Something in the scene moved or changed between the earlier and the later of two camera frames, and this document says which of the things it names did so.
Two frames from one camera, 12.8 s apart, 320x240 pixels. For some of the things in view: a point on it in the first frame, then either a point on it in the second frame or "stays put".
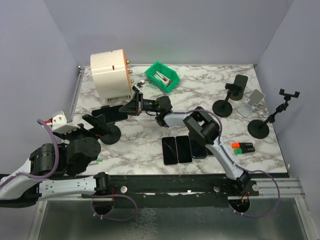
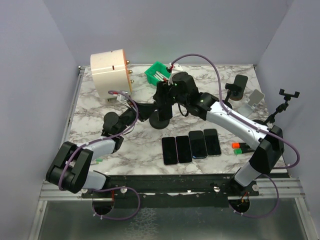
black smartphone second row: (183, 149) stays put
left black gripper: (98, 123) -> (145, 110)
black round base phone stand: (223, 108) stays put
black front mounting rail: (196, 191) stays put
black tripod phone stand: (258, 129) stays put
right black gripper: (136, 106) -> (163, 87)
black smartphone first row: (169, 150) stays put
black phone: (198, 150) stays put
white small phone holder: (138, 87) -> (175, 68)
